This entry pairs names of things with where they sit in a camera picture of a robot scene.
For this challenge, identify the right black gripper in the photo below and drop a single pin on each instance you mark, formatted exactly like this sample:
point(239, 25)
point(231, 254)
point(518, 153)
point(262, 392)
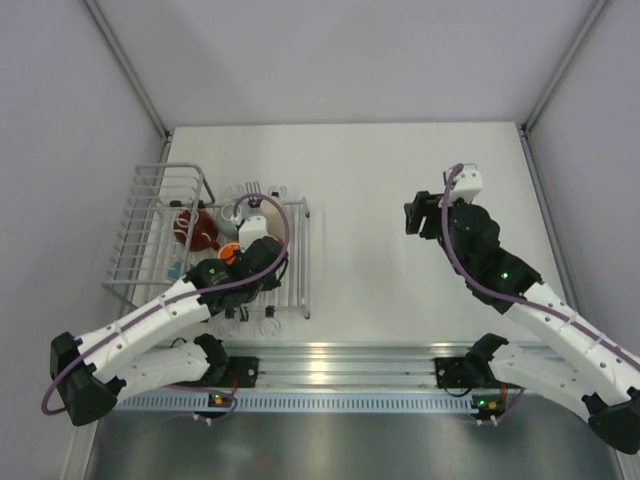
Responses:
point(425, 204)

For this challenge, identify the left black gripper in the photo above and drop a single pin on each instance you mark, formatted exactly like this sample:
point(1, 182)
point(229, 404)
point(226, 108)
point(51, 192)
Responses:
point(271, 283)

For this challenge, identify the orange mug black handle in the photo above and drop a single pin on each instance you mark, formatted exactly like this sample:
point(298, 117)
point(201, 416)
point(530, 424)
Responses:
point(229, 252)

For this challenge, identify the grey glazed mug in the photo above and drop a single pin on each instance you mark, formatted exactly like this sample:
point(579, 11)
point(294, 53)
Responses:
point(228, 219)

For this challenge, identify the red floral white-inside cup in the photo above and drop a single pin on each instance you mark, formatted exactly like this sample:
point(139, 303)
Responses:
point(197, 231)

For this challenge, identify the blue speckled mug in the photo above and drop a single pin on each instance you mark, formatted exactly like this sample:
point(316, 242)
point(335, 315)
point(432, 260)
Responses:
point(174, 272)

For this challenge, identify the beige handleless cup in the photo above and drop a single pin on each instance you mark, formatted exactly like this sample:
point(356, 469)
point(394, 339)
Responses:
point(276, 215)

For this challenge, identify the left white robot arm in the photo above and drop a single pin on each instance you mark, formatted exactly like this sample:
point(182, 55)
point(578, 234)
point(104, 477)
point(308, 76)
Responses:
point(95, 371)

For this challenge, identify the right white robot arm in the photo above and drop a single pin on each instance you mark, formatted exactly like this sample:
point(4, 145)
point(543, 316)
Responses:
point(598, 379)

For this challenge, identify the white wire dish rack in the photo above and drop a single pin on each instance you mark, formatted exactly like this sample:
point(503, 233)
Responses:
point(172, 220)

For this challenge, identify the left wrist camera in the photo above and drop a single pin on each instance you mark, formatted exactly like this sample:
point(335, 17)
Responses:
point(252, 228)

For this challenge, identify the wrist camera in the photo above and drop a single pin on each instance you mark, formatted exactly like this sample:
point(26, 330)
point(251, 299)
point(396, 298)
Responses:
point(252, 228)
point(466, 184)

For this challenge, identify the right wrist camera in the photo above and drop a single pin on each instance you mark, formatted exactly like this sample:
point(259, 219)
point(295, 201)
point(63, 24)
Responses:
point(466, 184)

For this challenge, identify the aluminium rail frame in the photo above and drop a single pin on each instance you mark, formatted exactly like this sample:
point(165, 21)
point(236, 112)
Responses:
point(289, 368)

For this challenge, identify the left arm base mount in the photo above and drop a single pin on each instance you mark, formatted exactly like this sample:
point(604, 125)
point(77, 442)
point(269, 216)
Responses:
point(240, 370)

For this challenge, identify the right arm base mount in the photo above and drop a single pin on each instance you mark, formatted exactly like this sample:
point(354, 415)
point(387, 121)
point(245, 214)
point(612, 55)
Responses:
point(460, 372)

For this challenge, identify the perforated cable duct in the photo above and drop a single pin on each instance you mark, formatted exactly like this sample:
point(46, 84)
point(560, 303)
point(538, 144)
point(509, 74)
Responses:
point(260, 402)

